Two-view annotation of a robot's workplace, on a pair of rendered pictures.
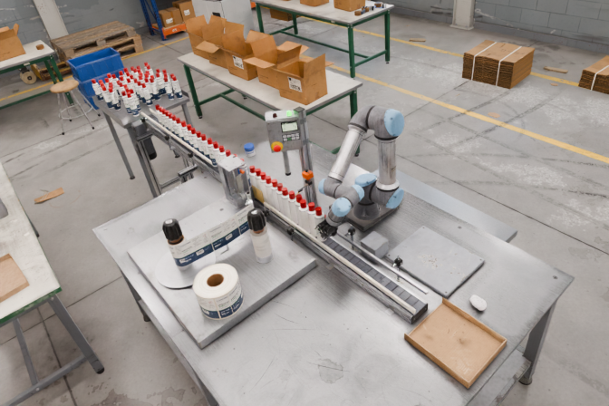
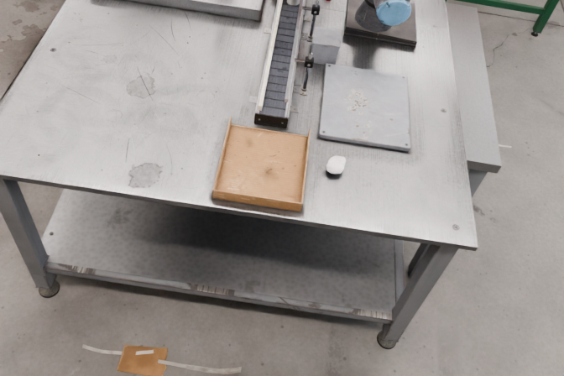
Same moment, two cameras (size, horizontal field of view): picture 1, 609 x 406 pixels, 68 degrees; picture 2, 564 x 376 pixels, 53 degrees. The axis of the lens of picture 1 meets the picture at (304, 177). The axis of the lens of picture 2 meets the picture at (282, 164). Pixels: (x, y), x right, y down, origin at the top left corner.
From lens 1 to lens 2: 125 cm
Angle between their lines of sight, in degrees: 29
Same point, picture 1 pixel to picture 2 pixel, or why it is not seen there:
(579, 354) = not seen: outside the picture
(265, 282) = not seen: outside the picture
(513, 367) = (368, 304)
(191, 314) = not seen: outside the picture
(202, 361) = (78, 1)
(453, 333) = (274, 160)
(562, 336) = (483, 358)
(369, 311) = (239, 84)
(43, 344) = not seen: outside the picture
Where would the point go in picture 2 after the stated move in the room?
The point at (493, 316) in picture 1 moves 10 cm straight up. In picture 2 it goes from (331, 187) to (337, 166)
